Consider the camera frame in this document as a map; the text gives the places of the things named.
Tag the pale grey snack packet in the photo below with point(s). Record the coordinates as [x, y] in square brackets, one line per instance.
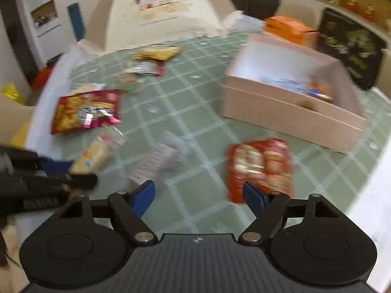
[152, 161]

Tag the pink foil snack packet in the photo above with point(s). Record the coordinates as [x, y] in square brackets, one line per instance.
[97, 117]

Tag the small orange snack packet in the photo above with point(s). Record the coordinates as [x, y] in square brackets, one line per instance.
[320, 90]

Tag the orange box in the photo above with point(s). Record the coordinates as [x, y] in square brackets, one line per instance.
[287, 30]

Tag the cream printed chair cover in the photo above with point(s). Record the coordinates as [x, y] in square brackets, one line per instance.
[158, 18]

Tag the pink cardboard box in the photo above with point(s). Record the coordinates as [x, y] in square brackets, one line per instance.
[275, 119]

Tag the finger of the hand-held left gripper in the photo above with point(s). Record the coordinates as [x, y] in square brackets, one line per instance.
[82, 181]
[53, 166]

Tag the yellow snack packet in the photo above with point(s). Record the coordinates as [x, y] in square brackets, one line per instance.
[158, 52]

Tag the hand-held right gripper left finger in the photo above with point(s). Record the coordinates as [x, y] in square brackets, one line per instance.
[143, 198]

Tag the beige chair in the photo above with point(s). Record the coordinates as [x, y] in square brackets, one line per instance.
[294, 9]
[97, 15]

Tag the red bag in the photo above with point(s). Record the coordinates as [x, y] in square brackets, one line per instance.
[42, 77]

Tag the red silver snack packet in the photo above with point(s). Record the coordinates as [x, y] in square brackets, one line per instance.
[146, 67]

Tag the black gift bag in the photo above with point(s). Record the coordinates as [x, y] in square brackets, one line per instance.
[351, 48]

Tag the blue white snack packet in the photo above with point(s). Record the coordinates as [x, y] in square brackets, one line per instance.
[284, 83]

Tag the red figurine jar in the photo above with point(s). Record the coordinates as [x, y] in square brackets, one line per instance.
[349, 3]
[368, 12]

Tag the red orange snack packet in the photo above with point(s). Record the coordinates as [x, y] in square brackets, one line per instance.
[259, 164]

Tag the large red snack packet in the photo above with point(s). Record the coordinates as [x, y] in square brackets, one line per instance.
[70, 113]

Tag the blue board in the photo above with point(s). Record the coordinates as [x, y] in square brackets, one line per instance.
[76, 21]

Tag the clear packet of biscuits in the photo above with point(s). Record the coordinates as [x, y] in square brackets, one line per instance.
[91, 155]

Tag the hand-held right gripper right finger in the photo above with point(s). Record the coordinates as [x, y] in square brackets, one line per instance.
[253, 198]

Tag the small green snack packet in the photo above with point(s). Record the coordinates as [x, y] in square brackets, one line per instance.
[129, 83]

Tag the yellow bag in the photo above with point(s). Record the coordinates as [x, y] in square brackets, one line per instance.
[12, 93]

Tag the wall picture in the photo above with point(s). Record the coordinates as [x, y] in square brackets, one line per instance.
[45, 13]

